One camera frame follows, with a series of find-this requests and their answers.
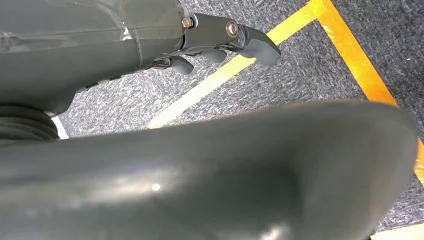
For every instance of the orange floor tape line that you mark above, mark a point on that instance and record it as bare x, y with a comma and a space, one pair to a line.
357, 59

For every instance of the pale yellow floor tape line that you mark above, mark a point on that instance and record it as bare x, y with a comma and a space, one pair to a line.
205, 85

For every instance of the ribbed grey left arm sleeve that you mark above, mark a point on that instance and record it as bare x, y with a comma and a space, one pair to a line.
23, 127

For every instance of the cream floor tape strip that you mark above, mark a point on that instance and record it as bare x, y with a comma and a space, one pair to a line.
402, 233

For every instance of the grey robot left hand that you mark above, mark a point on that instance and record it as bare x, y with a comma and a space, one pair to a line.
82, 46

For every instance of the white floor tape strip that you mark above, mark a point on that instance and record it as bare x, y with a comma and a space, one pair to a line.
60, 128

